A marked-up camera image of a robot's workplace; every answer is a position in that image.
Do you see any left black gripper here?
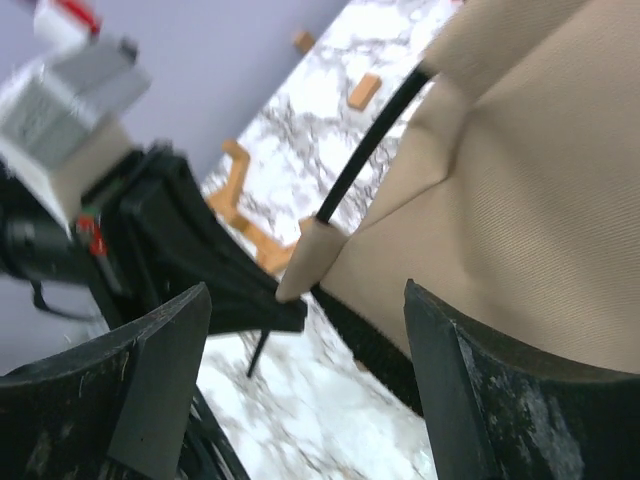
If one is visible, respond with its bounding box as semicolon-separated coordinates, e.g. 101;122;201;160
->
76;145;308;333

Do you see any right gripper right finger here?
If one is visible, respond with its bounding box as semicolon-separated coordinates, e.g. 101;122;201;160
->
404;282;639;480

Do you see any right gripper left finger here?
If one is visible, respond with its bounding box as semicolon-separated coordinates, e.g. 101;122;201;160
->
1;285;211;479

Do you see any tan pet tent fabric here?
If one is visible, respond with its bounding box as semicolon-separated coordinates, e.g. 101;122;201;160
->
276;1;639;373

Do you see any black tent pole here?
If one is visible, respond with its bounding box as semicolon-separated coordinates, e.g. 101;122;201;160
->
246;66;436;378

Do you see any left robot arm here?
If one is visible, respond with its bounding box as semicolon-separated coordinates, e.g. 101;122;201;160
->
1;147;307;335

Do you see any small wooden block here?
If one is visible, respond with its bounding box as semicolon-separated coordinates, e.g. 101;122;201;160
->
347;73;382;111

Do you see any wooden block on edge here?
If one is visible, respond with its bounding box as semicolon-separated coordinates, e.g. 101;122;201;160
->
293;30;316;55

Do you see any wooden stand frame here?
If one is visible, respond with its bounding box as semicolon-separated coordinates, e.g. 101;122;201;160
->
204;138;314;275

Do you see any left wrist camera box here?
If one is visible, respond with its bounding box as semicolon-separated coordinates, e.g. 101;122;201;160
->
0;0;154;231

